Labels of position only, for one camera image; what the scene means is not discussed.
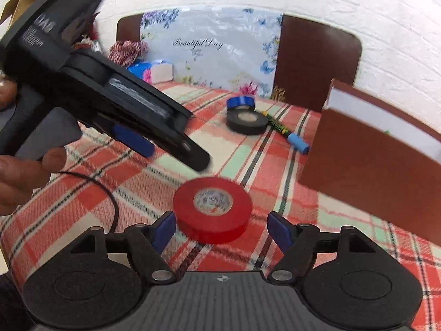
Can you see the blue pink tissue pack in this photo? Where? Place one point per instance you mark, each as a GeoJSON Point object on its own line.
{"type": "Point", "coordinates": [162, 72]}

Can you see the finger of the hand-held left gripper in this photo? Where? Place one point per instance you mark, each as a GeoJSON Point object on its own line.
{"type": "Point", "coordinates": [134, 141]}
{"type": "Point", "coordinates": [186, 151]}

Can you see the red white striped cloth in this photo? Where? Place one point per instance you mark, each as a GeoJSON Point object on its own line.
{"type": "Point", "coordinates": [127, 51]}

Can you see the brown box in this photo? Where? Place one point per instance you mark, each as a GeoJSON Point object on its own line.
{"type": "Point", "coordinates": [344, 165]}

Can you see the feathered toy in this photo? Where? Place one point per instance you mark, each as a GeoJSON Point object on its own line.
{"type": "Point", "coordinates": [90, 41]}

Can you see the pen with blue cap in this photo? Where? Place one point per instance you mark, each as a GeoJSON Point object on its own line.
{"type": "Point", "coordinates": [298, 143]}

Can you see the blue tape roll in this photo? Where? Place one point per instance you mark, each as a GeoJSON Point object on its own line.
{"type": "Point", "coordinates": [241, 101]}

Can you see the floral plastic package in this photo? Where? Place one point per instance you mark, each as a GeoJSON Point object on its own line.
{"type": "Point", "coordinates": [213, 62]}

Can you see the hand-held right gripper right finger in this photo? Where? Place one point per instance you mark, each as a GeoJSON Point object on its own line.
{"type": "Point", "coordinates": [279, 231]}

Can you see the black tape roll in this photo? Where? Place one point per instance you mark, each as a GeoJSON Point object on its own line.
{"type": "Point", "coordinates": [234, 124]}

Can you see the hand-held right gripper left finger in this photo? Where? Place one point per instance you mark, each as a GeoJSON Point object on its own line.
{"type": "Point", "coordinates": [164, 229]}

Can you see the person's left hand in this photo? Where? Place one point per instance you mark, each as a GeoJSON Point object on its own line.
{"type": "Point", "coordinates": [20, 179]}

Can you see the red tape roll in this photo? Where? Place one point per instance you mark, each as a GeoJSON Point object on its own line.
{"type": "Point", "coordinates": [186, 210]}

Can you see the brown wooden chair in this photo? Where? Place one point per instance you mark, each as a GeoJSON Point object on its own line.
{"type": "Point", "coordinates": [310, 65]}

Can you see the cardboard box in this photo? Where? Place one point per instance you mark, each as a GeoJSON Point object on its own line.
{"type": "Point", "coordinates": [17, 7]}

